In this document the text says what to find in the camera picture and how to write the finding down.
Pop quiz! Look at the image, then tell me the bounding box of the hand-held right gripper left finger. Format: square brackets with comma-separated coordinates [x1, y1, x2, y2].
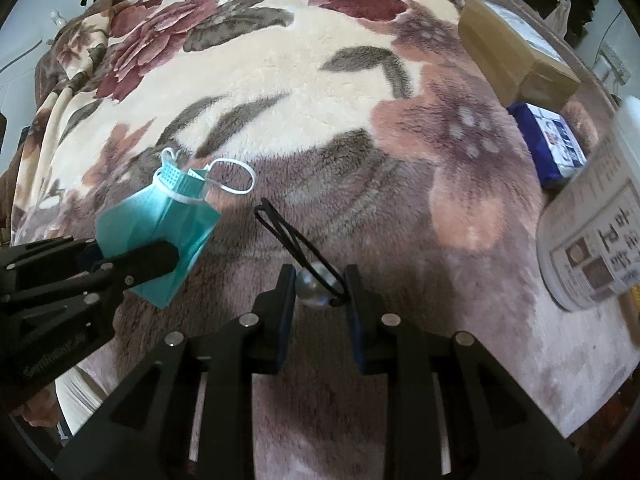
[55, 262, 297, 480]

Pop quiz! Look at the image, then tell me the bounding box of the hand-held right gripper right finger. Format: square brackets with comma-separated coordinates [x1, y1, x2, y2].
[344, 262, 583, 480]

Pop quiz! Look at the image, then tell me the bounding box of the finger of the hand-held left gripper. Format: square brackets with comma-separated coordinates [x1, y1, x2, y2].
[0, 237, 103, 281]
[75, 239, 181, 292]

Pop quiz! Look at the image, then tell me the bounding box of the teal face mask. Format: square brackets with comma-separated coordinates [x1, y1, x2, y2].
[95, 147, 257, 308]

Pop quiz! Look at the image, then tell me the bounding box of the black hair tie with bead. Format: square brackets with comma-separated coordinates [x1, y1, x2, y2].
[255, 199, 351, 309]

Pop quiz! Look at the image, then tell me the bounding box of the floral fleece blanket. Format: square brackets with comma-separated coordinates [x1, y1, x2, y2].
[10, 0, 626, 441]

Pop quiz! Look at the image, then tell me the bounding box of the white printed packet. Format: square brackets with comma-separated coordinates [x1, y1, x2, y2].
[536, 95, 640, 313]

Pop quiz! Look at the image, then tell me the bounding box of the blue tissue packet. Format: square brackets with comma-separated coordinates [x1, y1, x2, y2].
[506, 101, 588, 188]

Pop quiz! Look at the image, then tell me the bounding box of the cardboard box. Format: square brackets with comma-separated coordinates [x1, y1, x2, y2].
[459, 0, 582, 111]

